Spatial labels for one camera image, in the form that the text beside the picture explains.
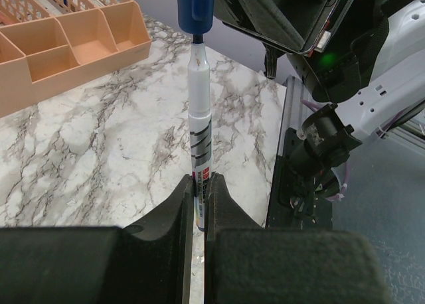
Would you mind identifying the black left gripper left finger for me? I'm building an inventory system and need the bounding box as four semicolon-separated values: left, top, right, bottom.
1;175;194;303

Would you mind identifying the blue pen cap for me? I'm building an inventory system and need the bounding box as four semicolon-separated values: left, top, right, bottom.
177;0;214;35

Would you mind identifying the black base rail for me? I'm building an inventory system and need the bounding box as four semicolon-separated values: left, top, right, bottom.
265;74;363;230

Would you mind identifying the white marker blue end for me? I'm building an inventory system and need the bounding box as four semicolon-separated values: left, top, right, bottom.
187;35;212;232

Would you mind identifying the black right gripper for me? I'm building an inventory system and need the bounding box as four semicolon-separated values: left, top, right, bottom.
214;0;354;54

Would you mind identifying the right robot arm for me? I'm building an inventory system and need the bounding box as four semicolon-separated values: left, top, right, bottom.
214;0;413;104

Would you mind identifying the peach desk organizer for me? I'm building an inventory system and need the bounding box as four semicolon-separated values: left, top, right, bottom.
1;0;151;116

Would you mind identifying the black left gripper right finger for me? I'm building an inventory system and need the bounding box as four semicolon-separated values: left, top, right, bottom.
204;173;391;303

